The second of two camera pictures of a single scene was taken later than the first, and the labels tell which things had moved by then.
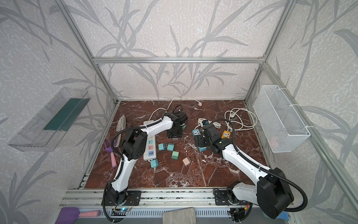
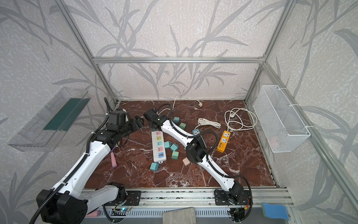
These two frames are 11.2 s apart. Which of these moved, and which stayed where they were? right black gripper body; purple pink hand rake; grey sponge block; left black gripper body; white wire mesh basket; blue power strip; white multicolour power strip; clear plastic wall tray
Moved: white multicolour power strip; left black gripper body; right black gripper body
Stayed: white wire mesh basket; grey sponge block; clear plastic wall tray; blue power strip; purple pink hand rake
